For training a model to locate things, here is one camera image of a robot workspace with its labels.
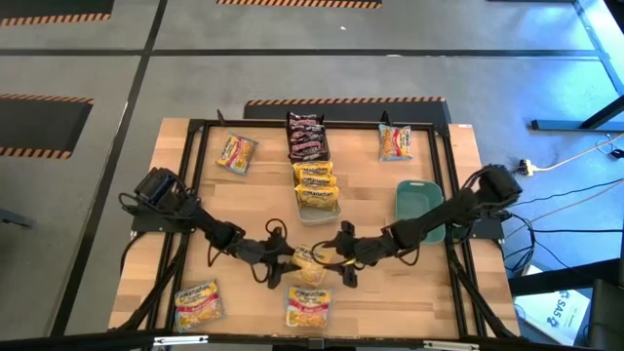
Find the black object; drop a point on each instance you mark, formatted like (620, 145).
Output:
(607, 317)

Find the black hazard striped floor mat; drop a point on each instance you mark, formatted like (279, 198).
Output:
(49, 7)
(39, 127)
(292, 3)
(365, 113)

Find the blue beef ramen pack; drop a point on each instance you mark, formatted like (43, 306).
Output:
(197, 306)
(308, 307)
(236, 155)
(395, 142)

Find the yellow creamy chicken ramen pack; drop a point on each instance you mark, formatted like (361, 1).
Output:
(309, 274)
(312, 168)
(317, 179)
(317, 199)

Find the white printed box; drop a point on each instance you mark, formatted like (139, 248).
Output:
(556, 317)

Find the black desk foot bar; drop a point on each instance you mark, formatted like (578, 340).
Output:
(560, 279)

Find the black aluminium table frame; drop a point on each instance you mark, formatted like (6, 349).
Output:
(351, 123)

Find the grey translucent plastic bin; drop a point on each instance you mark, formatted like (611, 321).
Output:
(286, 128)

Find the teal plastic bin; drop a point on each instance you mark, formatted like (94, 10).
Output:
(414, 200)

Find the yellow white power strip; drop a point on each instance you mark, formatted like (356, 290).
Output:
(525, 168)

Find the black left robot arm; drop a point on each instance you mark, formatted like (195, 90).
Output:
(214, 229)

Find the black desk frame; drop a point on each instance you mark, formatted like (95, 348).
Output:
(575, 125)

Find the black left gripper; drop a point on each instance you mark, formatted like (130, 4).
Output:
(273, 253)

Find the white plastic bin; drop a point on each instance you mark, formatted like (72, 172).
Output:
(319, 218)

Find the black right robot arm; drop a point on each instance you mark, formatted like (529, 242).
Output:
(439, 214)

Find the silver metal bracket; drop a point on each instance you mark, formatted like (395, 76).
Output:
(180, 340)
(451, 345)

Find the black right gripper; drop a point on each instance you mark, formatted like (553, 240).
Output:
(358, 252)

